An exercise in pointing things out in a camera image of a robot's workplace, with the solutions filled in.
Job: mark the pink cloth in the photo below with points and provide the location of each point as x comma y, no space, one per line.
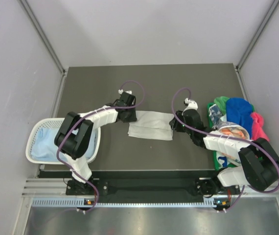
257,127

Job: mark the light blue towel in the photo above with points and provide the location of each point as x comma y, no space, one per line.
44,149

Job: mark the white perforated plastic basket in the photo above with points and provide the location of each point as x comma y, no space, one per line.
51,123

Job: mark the patterned white blue cloth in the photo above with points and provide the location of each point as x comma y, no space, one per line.
215,115

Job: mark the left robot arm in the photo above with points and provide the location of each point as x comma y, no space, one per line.
75,134

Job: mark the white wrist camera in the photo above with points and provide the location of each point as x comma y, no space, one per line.
190,104
121,91

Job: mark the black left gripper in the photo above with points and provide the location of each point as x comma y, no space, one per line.
132,118

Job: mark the white grey cloth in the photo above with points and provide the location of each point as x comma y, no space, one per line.
152,125

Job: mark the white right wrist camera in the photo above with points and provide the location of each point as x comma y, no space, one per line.
190,104

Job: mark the orange teal printed cloth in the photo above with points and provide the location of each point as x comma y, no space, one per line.
233,130

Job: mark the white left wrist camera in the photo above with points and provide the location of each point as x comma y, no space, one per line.
121,91

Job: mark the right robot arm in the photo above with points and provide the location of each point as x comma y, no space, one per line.
259,163

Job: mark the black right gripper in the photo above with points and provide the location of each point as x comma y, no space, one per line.
175,125

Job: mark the aluminium frame right post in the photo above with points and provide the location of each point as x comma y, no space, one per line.
257,35

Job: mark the aluminium frame left post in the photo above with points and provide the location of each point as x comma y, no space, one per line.
43,37

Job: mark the royal blue cloth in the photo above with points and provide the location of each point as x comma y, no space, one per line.
239,111

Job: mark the black table front rail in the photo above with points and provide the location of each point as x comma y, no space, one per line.
193,182

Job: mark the aluminium frame post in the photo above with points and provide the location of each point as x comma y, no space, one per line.
43,37
257,35

